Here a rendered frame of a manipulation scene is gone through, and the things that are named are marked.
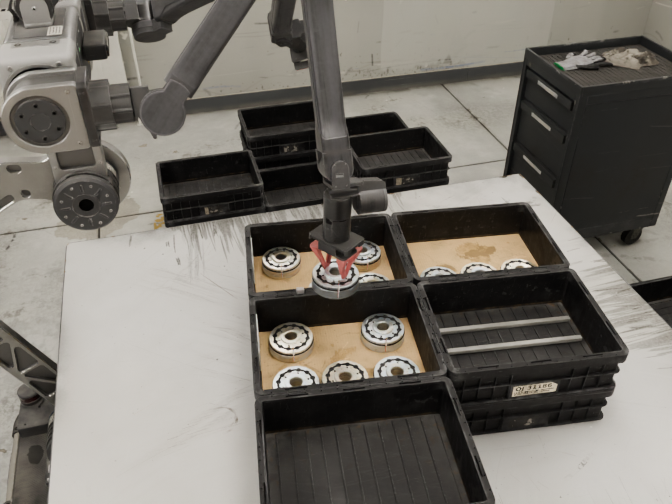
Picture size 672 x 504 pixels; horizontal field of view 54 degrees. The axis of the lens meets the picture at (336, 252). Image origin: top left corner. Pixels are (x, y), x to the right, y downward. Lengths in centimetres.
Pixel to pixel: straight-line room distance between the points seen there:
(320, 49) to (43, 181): 76
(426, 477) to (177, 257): 109
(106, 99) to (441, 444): 91
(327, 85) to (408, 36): 355
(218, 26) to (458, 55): 387
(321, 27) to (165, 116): 32
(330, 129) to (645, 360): 105
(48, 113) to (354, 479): 86
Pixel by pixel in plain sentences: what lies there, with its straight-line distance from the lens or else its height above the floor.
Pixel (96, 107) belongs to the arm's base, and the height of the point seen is 147.
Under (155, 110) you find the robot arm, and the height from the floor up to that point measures 145.
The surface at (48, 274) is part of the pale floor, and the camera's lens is 335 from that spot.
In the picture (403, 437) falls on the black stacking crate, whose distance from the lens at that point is 141.
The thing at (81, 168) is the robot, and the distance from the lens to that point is 158.
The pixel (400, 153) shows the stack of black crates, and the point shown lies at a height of 49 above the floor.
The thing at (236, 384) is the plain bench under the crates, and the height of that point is 70.
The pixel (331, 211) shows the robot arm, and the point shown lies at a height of 122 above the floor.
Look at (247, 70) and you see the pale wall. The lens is 457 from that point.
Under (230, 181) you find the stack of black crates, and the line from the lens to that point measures 285.
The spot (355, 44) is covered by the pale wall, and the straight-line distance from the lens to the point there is 468.
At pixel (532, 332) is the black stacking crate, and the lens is 167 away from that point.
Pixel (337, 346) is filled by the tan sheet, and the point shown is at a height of 83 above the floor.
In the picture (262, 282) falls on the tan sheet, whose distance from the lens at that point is 175.
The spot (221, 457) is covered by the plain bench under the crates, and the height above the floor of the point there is 70.
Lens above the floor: 195
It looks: 37 degrees down
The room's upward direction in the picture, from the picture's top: straight up
